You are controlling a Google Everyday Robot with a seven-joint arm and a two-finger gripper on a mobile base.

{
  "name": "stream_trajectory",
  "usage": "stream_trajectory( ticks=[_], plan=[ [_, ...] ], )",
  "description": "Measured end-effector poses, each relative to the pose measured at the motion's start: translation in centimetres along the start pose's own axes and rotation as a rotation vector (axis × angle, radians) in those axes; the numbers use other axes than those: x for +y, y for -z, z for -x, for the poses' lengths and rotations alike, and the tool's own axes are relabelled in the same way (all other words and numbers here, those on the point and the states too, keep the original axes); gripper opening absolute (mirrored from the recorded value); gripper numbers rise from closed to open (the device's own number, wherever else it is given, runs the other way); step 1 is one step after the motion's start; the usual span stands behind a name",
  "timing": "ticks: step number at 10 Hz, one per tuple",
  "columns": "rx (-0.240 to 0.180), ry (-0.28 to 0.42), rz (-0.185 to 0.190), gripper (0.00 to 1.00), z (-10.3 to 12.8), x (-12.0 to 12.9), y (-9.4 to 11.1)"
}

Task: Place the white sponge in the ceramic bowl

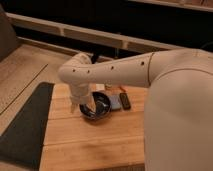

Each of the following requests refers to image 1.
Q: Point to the dark ceramic bowl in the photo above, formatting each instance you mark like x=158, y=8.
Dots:
x=103, y=106

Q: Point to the blue white sponge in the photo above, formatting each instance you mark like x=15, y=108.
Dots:
x=115, y=104

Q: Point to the dark gray floor mat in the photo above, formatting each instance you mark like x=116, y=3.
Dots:
x=22, y=141

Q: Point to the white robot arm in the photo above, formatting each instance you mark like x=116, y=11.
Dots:
x=178, y=111

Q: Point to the white shelf rail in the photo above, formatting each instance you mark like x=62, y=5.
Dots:
x=89, y=35

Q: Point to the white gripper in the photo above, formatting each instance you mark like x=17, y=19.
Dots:
x=81, y=94

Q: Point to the black remote device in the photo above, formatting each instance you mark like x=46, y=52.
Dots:
x=125, y=101

